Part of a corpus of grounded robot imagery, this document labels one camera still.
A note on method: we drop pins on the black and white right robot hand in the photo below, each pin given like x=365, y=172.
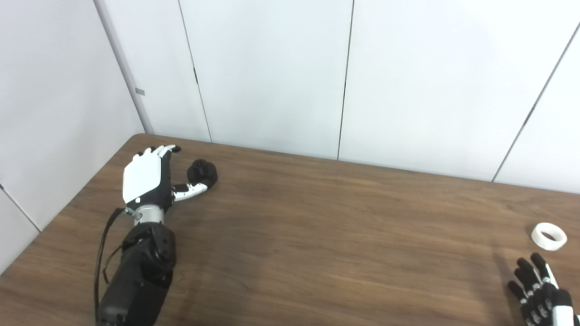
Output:
x=539, y=299

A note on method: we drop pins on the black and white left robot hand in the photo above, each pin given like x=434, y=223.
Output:
x=142, y=179

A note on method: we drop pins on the round black plastic part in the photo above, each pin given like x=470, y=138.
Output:
x=204, y=171

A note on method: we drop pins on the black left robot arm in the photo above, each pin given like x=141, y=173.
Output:
x=140, y=271

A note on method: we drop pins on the grey wall corner trim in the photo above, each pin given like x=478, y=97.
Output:
x=123, y=68

